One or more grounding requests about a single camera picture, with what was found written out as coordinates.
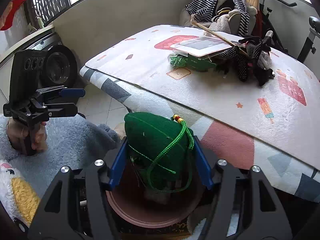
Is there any brown round trash bin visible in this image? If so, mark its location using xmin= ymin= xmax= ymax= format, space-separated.
xmin=106 ymin=167 xmax=203 ymax=229

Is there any person's left hand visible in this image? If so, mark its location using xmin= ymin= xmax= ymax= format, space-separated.
xmin=7 ymin=118 xmax=47 ymax=152

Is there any washing machine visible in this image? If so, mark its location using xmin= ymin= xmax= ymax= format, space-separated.
xmin=1 ymin=24 xmax=78 ymax=100

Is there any red hanging cloth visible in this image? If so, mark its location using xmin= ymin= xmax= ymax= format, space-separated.
xmin=0 ymin=0 xmax=25 ymax=31

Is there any white yellow plush slipper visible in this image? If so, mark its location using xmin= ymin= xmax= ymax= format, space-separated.
xmin=0 ymin=159 xmax=40 ymax=227

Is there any geometric pattern bed sheet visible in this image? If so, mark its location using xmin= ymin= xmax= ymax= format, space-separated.
xmin=80 ymin=66 xmax=319 ymax=203

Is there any white cartoon print blanket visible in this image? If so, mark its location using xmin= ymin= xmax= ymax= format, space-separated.
xmin=80 ymin=25 xmax=319 ymax=167

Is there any red cigarette pack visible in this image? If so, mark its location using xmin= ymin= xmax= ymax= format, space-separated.
xmin=168 ymin=53 xmax=216 ymax=72

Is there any black polka dot cloth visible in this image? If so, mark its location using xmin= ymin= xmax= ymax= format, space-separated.
xmin=213 ymin=31 xmax=275 ymax=87

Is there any striped navy white shirt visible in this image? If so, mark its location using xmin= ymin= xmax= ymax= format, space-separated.
xmin=185 ymin=0 xmax=249 ymax=36

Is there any beige fleece garment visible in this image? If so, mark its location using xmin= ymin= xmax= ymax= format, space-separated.
xmin=178 ymin=3 xmax=258 ymax=37

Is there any black yellow striped garment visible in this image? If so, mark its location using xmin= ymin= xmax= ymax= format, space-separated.
xmin=212 ymin=0 xmax=235 ymax=22

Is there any black exercise bike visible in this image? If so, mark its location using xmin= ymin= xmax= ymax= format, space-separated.
xmin=260 ymin=0 xmax=319 ymax=70

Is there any tan chair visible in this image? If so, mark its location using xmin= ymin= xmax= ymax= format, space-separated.
xmin=246 ymin=0 xmax=260 ymax=11

